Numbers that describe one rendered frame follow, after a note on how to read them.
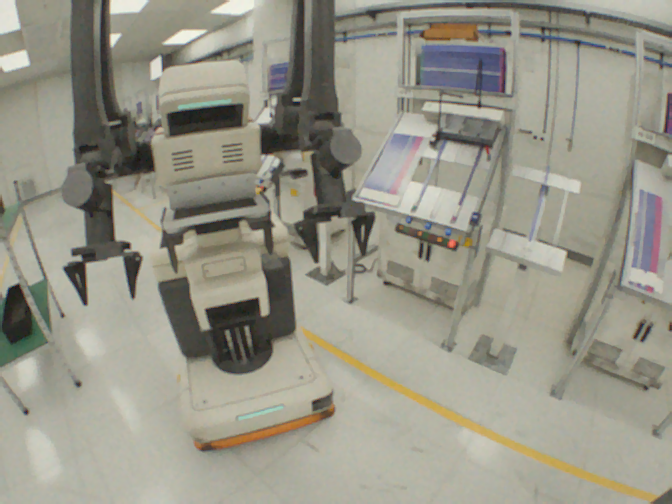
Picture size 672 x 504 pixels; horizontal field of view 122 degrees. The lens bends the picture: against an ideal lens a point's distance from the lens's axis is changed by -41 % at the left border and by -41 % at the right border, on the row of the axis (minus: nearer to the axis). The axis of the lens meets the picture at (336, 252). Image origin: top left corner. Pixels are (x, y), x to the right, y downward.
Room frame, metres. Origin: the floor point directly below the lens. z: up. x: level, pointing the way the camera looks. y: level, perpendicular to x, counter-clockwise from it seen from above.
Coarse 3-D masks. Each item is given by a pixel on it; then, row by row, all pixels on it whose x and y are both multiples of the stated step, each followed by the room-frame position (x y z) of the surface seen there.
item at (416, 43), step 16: (416, 16) 2.04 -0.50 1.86; (432, 16) 1.98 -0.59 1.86; (448, 16) 1.92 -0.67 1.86; (464, 16) 1.86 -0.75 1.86; (480, 16) 1.79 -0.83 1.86; (496, 16) 1.73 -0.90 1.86; (416, 48) 2.02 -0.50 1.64; (512, 48) 1.60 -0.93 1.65; (416, 64) 2.03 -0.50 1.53; (512, 64) 1.61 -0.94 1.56; (416, 80) 2.03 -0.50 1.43; (512, 80) 1.62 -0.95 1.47; (400, 96) 2.08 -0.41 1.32; (464, 304) 1.28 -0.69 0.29
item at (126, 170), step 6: (138, 144) 0.70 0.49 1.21; (138, 150) 0.68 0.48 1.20; (132, 156) 0.65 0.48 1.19; (138, 156) 0.67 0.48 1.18; (126, 162) 0.64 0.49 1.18; (132, 162) 0.65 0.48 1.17; (138, 162) 0.67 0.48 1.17; (126, 168) 0.64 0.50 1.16; (132, 168) 0.66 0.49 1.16; (138, 168) 0.67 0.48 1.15; (144, 168) 0.67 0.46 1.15; (120, 174) 0.64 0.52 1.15; (126, 174) 0.65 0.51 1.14; (132, 174) 0.66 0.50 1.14
